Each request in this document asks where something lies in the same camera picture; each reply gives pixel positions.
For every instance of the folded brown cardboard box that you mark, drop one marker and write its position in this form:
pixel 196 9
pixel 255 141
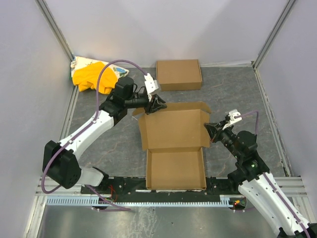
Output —
pixel 179 75

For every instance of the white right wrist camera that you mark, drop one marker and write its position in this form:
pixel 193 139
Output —
pixel 231 118

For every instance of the white patterned cloth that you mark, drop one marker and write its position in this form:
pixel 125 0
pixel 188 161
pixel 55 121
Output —
pixel 81 62

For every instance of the light blue slotted cable duct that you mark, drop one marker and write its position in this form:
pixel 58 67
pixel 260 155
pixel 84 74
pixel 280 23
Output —
pixel 152 200

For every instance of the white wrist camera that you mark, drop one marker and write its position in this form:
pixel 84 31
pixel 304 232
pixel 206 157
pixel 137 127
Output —
pixel 151 84
pixel 231 118

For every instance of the left aluminium frame post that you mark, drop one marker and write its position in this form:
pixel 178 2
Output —
pixel 46 12

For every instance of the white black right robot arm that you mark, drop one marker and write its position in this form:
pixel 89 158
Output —
pixel 253 180

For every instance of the aluminium floor rail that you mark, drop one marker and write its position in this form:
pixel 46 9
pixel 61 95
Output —
pixel 39 203
pixel 267 99

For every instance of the right aluminium frame post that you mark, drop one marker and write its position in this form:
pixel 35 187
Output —
pixel 274 32

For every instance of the aluminium frame post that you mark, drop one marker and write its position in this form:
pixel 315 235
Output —
pixel 274 32
pixel 46 12

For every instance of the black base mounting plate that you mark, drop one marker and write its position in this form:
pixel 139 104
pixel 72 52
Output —
pixel 107 189

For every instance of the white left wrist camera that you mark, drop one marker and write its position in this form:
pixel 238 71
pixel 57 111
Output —
pixel 151 84

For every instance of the brown cardboard box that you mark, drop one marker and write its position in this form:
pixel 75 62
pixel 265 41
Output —
pixel 179 75
pixel 174 139

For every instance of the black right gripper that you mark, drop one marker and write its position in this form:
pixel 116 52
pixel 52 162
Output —
pixel 217 131

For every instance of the yellow cloth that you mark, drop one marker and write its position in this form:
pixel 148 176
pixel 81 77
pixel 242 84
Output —
pixel 86 78

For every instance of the left aluminium floor rail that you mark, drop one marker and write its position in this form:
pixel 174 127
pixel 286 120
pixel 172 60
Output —
pixel 39 203

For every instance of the aluminium front rail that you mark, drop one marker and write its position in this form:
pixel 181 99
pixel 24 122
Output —
pixel 215 185

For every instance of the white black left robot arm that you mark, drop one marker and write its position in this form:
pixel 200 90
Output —
pixel 60 161

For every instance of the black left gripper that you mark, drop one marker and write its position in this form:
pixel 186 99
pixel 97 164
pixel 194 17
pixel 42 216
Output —
pixel 151 104

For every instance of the right aluminium floor rail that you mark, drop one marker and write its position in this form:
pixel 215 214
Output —
pixel 267 99

